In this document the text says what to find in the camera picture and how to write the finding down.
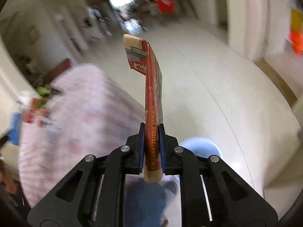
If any red beige snack box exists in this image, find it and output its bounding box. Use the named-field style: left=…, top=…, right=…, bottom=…
left=123, top=34, right=163, bottom=183

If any blue plastic trash bucket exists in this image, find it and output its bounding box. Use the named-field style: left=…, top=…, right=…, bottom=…
left=179, top=137, right=221, bottom=158

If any pink checkered tablecloth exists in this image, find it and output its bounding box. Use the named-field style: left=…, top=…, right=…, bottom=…
left=18, top=64, right=145, bottom=207

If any blue jeans leg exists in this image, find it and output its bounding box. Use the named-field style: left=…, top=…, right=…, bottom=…
left=124, top=180, right=167, bottom=226

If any dark red bench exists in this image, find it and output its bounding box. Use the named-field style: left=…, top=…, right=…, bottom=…
left=43, top=58, right=72, bottom=85

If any orange plastic crate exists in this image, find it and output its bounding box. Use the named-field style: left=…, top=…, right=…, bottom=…
left=290, top=28, right=303, bottom=54

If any yellow box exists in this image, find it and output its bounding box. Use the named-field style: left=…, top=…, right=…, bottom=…
left=291, top=8, right=302, bottom=31

